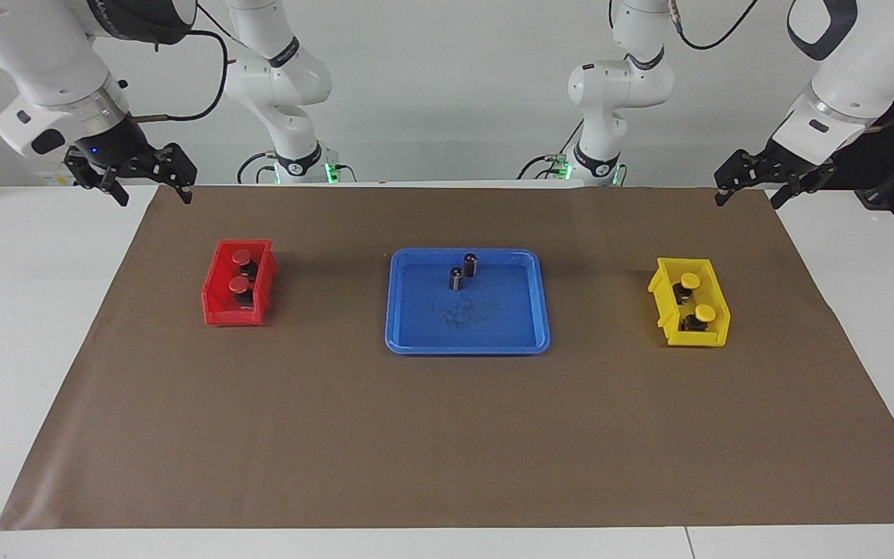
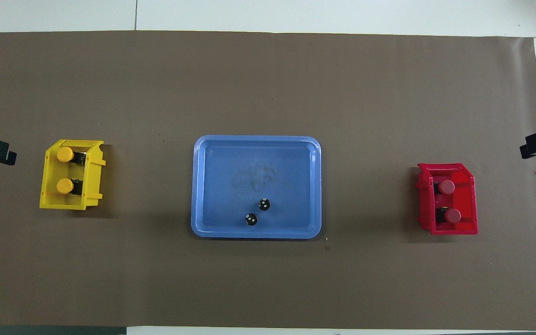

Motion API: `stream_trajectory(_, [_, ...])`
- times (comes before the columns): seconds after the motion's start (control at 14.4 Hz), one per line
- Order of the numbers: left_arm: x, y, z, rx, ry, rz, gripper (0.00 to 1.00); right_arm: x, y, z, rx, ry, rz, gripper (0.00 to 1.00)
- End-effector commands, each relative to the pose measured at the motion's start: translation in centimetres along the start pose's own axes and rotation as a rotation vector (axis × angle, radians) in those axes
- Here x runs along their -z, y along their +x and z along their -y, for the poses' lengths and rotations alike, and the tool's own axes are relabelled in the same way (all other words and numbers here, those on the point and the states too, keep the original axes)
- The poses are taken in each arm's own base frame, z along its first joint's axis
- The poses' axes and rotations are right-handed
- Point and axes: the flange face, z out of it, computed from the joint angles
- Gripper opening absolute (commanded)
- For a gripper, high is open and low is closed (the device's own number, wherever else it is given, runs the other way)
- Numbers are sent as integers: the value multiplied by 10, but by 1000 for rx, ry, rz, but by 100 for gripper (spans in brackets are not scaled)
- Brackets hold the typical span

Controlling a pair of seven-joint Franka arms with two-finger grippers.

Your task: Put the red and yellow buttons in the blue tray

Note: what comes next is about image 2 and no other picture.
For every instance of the brown paper table mat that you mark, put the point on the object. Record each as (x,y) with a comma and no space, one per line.
(156,279)

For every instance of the small black cylinder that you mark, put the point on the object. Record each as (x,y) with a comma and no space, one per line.
(251,219)
(264,204)

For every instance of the red push button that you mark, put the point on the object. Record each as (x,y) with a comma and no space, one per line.
(446,187)
(453,215)

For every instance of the yellow plastic bin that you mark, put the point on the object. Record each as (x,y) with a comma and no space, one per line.
(47,195)

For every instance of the blue plastic tray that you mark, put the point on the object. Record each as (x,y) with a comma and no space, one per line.
(231,186)

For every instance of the yellow push button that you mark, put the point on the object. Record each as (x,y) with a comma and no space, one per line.
(65,154)
(64,186)

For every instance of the red plastic bin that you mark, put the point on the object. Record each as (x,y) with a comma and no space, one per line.
(470,218)

